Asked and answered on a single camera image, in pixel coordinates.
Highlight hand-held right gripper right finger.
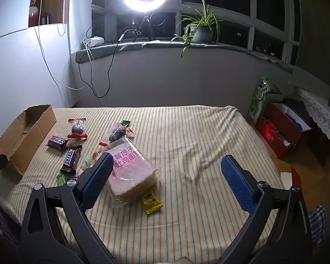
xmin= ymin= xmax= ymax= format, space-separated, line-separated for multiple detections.
xmin=220 ymin=154 xmax=312 ymax=264

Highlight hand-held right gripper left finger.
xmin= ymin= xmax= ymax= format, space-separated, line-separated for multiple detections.
xmin=20 ymin=152 xmax=116 ymax=264

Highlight pale green jelly packet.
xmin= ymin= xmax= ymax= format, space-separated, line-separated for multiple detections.
xmin=81 ymin=155 xmax=93 ymax=171

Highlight brown cardboard box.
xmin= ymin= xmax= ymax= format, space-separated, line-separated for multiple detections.
xmin=0 ymin=105 xmax=57 ymax=176

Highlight pink sliced bread packet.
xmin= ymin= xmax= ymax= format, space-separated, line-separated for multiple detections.
xmin=104 ymin=139 xmax=161 ymax=208

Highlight dark snack packet red ends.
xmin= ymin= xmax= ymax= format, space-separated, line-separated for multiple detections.
xmin=67 ymin=118 xmax=88 ymax=141
xmin=99 ymin=124 xmax=135 ymax=147

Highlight yellow candy packet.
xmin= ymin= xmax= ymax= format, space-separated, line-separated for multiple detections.
xmin=142 ymin=192 xmax=164 ymax=214

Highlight long brown chocolate bar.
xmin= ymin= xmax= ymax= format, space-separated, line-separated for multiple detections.
xmin=60 ymin=145 xmax=83 ymax=175

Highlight striped bed sheet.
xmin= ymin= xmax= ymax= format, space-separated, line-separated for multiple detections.
xmin=0 ymin=105 xmax=295 ymax=262

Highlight small dark chocolate bar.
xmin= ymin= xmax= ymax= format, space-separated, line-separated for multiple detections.
xmin=47 ymin=136 xmax=70 ymax=150

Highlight red cardboard box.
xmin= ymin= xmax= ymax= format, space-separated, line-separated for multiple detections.
xmin=254 ymin=103 xmax=312 ymax=158

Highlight green snack bag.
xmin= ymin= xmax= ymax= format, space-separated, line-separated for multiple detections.
xmin=249 ymin=77 xmax=275 ymax=123

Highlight blue checkered cloth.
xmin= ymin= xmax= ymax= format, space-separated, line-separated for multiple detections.
xmin=309 ymin=203 xmax=328 ymax=245

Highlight white lace cloth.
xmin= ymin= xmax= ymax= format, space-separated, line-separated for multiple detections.
xmin=297 ymin=86 xmax=330 ymax=152

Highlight white power strip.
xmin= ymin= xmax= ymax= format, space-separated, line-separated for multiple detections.
xmin=82 ymin=36 xmax=105 ymax=46

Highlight grey windowsill cushion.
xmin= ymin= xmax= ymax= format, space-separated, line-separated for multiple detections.
xmin=75 ymin=41 xmax=295 ymax=73

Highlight red bottle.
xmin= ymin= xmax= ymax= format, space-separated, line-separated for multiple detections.
xmin=29 ymin=0 xmax=42 ymax=28

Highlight potted spider plant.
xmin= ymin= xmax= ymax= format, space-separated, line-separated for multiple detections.
xmin=171 ymin=0 xmax=223 ymax=59

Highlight black tripod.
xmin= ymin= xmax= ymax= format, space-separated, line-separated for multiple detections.
xmin=132 ymin=12 xmax=156 ymax=42

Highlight thin white cable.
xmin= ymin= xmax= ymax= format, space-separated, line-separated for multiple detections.
xmin=34 ymin=25 xmax=84 ymax=90

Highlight thick white cable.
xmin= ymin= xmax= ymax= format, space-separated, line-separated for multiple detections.
xmin=85 ymin=43 xmax=96 ymax=95

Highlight black cable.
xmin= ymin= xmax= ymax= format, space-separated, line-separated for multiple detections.
xmin=78 ymin=27 xmax=119 ymax=98

